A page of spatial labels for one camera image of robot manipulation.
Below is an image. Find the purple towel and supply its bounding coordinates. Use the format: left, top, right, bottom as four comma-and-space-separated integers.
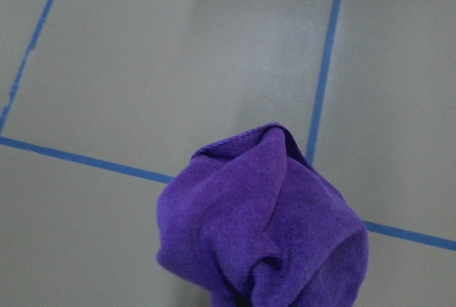
157, 123, 369, 306

